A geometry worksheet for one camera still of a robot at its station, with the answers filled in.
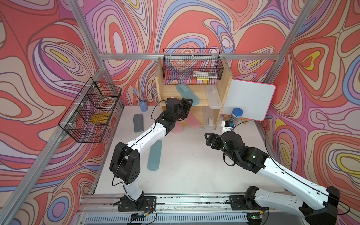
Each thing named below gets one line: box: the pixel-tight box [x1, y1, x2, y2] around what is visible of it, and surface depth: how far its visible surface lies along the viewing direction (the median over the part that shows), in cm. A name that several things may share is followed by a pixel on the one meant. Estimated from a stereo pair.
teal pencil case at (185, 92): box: [176, 83, 201, 106], surface depth 91 cm
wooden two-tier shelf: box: [154, 56, 233, 131], surface depth 92 cm
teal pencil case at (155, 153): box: [147, 139, 163, 172], surface depth 93 cm
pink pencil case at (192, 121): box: [184, 111, 201, 129], surface depth 103 cm
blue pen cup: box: [138, 99, 149, 113], surface depth 114 cm
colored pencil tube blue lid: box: [229, 107, 244, 126], surface depth 93 cm
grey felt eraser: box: [133, 113, 144, 133], surface depth 110 cm
